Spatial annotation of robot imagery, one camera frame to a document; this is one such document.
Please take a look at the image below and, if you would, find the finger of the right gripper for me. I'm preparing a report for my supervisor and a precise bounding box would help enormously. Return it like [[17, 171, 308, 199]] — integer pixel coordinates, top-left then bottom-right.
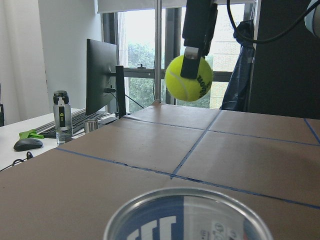
[[180, 46, 201, 79]]

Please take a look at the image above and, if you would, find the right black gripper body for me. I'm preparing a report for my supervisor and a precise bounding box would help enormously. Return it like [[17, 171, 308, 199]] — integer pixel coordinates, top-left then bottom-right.
[[182, 0, 218, 56]]

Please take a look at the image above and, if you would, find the yellow tennis ball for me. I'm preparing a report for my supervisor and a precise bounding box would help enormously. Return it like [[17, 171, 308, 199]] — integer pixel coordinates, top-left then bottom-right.
[[164, 54, 214, 102]]

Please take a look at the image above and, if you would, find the clear tennis ball can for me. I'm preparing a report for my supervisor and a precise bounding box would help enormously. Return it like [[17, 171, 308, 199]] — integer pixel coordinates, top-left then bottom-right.
[[103, 187, 273, 240]]

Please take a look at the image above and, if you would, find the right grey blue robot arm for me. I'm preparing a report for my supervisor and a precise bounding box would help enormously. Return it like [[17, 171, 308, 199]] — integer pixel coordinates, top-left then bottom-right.
[[180, 0, 320, 79]]

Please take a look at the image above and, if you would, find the black computer monitor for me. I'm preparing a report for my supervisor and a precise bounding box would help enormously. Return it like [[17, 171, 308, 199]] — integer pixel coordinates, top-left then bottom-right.
[[86, 38, 127, 118]]

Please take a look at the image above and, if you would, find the small metal cup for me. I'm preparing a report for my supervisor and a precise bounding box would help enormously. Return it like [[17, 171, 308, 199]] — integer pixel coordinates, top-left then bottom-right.
[[84, 119, 99, 134]]

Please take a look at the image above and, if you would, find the clear water bottle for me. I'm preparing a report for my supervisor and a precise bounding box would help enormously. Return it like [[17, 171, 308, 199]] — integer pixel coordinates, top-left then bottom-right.
[[53, 90, 73, 145]]

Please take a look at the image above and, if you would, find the black keyboard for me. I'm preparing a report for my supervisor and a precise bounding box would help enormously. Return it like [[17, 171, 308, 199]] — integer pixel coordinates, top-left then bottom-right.
[[38, 111, 107, 139]]

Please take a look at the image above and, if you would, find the green clamp tool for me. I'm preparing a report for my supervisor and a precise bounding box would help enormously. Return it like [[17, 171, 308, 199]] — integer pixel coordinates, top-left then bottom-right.
[[19, 129, 45, 140]]

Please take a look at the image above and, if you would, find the black computer mouse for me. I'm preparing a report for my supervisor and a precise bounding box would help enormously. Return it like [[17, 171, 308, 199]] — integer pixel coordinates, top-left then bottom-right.
[[13, 138, 43, 152]]

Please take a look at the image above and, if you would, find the aluminium frame post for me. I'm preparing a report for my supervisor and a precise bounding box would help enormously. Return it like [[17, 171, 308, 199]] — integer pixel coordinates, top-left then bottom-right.
[[154, 0, 162, 103]]

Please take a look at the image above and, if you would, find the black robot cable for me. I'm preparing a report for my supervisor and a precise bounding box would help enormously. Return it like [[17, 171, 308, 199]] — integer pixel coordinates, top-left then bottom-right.
[[226, 0, 316, 45]]

